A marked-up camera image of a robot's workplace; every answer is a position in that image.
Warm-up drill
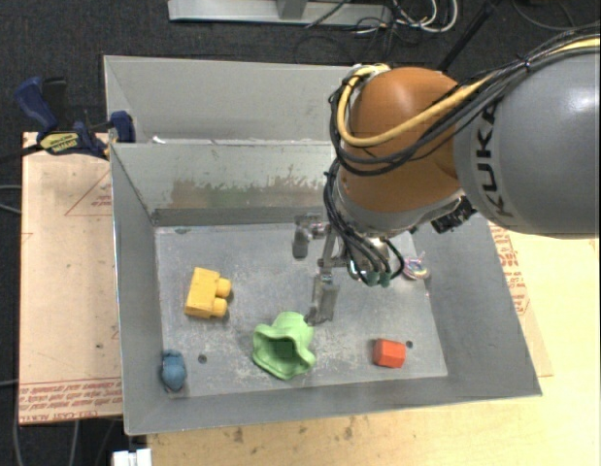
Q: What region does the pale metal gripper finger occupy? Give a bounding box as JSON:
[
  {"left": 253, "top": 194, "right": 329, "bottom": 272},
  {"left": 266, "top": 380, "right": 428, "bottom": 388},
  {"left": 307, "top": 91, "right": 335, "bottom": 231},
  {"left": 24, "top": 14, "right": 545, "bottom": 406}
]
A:
[
  {"left": 291, "top": 213, "right": 327, "bottom": 261},
  {"left": 304, "top": 257, "right": 341, "bottom": 327}
]

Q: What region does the grey metal bin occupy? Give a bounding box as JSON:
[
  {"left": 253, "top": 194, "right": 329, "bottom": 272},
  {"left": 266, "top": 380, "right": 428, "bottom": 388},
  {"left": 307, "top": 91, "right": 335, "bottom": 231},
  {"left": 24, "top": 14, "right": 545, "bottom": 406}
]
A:
[{"left": 103, "top": 54, "right": 543, "bottom": 437}]

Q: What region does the small multicoloured shiny toy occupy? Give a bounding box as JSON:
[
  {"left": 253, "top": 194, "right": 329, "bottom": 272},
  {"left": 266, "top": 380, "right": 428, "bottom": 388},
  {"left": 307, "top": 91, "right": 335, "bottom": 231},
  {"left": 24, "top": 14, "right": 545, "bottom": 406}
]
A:
[{"left": 401, "top": 251, "right": 431, "bottom": 282}]

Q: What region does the light green floppy cup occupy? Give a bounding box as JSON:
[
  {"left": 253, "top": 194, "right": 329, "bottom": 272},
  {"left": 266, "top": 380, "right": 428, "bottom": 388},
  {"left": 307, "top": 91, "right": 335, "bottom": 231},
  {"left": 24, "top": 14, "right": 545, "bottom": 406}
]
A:
[{"left": 251, "top": 311, "right": 317, "bottom": 383}]

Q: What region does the orange-red small block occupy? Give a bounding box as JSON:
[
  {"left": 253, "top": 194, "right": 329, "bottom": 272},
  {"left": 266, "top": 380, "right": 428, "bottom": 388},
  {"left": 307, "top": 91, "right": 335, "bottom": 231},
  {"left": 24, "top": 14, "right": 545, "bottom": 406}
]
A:
[{"left": 371, "top": 338, "right": 408, "bottom": 370}]

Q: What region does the yellow toy building block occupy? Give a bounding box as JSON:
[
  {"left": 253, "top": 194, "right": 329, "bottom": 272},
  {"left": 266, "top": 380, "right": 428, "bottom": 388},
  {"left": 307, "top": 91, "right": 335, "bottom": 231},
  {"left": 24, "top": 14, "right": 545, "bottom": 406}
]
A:
[{"left": 184, "top": 266, "right": 233, "bottom": 320}]

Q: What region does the blue toy animal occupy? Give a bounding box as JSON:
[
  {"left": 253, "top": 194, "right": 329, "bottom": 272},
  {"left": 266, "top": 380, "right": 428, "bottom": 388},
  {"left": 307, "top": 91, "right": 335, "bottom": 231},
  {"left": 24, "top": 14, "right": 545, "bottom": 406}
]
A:
[{"left": 158, "top": 349, "right": 188, "bottom": 393}]

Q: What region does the brown cardboard board, red print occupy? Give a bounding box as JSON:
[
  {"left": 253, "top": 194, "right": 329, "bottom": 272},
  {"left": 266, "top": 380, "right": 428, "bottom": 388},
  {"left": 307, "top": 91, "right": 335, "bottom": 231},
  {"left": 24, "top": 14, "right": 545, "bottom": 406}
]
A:
[{"left": 17, "top": 131, "right": 554, "bottom": 426}]

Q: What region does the black cylinder on white bracket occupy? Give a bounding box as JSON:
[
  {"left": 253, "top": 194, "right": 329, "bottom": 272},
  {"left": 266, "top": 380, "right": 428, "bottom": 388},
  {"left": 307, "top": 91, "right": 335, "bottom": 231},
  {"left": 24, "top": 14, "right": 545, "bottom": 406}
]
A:
[{"left": 429, "top": 195, "right": 478, "bottom": 235}]

